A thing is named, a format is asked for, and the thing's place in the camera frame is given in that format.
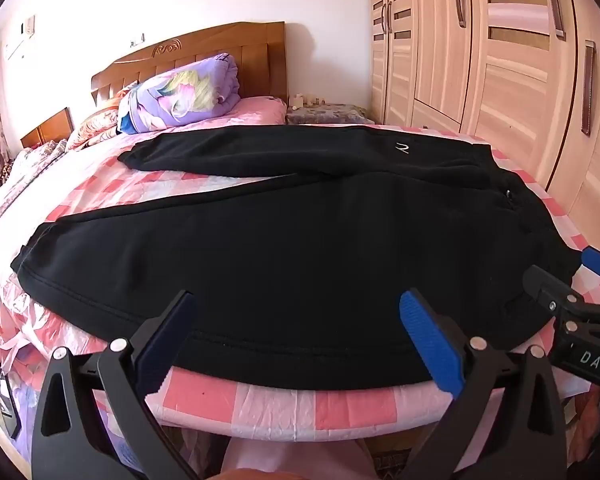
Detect pink pillow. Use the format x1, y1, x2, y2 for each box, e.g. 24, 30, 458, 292
232, 95, 287, 127

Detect wooden bed headboard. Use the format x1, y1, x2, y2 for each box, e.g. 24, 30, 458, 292
90, 21, 287, 111

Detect folded purple printed quilt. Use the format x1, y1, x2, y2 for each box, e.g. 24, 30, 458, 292
117, 52, 241, 135

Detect pink checkered bed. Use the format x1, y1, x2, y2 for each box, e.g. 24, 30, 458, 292
0, 122, 600, 441

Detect floral blanket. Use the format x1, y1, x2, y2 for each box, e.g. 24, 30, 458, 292
0, 139, 72, 241

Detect wooden nightstand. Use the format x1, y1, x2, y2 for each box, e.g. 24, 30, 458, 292
20, 107, 76, 150

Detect floral pillow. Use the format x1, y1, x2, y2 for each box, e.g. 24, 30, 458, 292
65, 94, 127, 152

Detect black pants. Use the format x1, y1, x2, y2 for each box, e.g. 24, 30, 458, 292
10, 127, 583, 392

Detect light wooden wardrobe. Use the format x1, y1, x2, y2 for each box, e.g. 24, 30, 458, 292
369, 0, 600, 261

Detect nightstand with floral cover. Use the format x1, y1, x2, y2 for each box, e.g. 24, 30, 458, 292
286, 102, 376, 126

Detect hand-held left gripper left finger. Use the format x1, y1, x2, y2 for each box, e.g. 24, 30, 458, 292
30, 289, 202, 480

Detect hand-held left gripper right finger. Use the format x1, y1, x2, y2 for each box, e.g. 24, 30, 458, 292
399, 287, 569, 480

